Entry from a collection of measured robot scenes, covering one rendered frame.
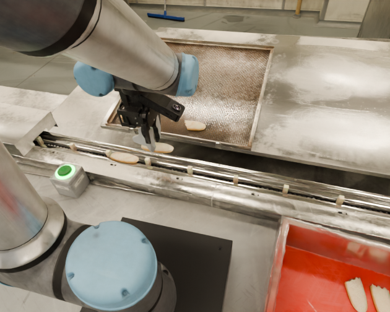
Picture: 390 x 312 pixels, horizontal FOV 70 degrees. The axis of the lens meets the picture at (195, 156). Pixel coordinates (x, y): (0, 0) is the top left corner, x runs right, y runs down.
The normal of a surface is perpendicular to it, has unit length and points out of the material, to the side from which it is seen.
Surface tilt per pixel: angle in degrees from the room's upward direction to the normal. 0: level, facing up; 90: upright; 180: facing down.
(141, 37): 90
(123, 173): 0
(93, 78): 90
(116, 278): 11
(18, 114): 0
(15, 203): 93
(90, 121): 0
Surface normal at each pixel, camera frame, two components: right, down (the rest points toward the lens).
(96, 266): 0.10, -0.62
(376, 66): -0.11, -0.56
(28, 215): 0.93, 0.26
